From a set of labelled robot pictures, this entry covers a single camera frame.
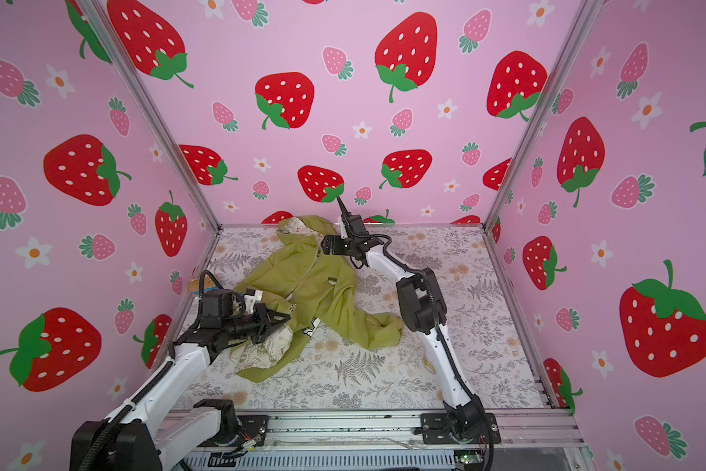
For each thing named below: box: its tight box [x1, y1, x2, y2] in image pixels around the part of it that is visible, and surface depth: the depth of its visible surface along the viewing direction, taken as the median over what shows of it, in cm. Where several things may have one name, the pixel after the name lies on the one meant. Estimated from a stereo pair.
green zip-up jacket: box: [230, 215, 405, 383], surface depth 94 cm
